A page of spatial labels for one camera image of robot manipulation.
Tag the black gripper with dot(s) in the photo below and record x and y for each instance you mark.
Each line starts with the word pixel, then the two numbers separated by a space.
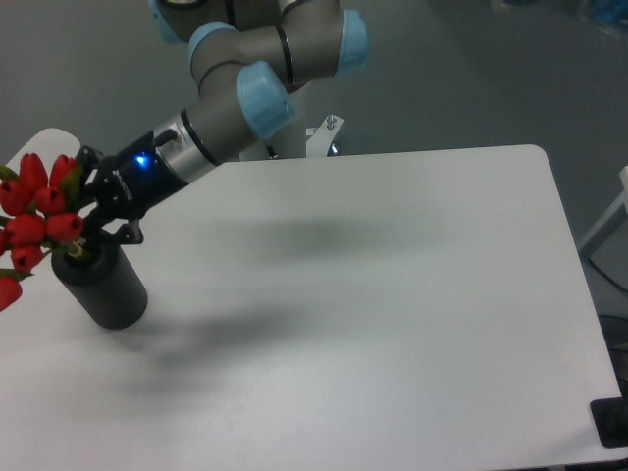
pixel 125 186

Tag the red tulip bouquet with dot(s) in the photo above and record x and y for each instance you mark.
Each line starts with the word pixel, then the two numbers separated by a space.
pixel 39 217

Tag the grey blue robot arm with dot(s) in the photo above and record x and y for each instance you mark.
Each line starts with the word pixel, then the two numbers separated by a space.
pixel 246 59

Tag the dark grey ribbed vase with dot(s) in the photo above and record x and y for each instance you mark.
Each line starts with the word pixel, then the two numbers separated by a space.
pixel 108 289

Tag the white chair armrest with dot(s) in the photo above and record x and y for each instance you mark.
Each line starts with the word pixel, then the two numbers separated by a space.
pixel 48 144

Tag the white furniture at right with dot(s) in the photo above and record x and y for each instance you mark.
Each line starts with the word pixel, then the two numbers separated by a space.
pixel 607 223

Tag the black corner device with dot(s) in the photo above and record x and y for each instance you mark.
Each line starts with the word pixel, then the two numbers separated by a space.
pixel 610 418

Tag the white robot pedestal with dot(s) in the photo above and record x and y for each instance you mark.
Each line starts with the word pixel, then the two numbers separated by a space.
pixel 298 139

